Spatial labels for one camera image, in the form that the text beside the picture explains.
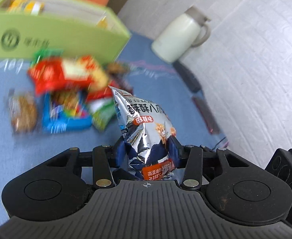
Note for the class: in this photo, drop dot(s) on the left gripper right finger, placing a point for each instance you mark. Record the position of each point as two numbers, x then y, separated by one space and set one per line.
188 161

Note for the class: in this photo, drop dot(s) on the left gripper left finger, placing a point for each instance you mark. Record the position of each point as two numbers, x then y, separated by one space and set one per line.
104 158

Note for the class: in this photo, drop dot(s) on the green snack pack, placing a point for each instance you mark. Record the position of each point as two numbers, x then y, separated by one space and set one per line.
102 111

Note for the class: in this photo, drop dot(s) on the silver crisps snack bag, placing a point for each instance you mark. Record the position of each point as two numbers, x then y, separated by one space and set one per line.
146 129

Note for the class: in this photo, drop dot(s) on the blue cookie pack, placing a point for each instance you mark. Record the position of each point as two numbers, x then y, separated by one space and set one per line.
64 111

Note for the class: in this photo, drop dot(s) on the brown round cookie pack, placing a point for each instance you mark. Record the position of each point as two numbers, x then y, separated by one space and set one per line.
22 111

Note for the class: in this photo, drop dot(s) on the red snack bag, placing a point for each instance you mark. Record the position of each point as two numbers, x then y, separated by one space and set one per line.
59 73

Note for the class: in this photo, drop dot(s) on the red yellow biscuit pack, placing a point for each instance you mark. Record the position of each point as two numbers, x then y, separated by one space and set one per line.
116 73

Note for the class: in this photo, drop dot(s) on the green candy wrapper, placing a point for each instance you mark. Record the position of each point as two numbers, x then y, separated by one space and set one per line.
45 53

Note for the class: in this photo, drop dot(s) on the gold foil snack bag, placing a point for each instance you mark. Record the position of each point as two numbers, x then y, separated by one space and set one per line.
103 23

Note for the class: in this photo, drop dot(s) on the yellow cake snack pack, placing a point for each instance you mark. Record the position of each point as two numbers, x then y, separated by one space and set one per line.
31 7

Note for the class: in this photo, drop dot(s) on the dark red phone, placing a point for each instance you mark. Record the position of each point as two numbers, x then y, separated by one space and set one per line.
208 117

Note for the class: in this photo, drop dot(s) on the white thermos jug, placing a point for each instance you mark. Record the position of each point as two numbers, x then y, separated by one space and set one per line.
188 30

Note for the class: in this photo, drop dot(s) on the green cardboard box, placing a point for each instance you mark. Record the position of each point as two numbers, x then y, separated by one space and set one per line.
69 25

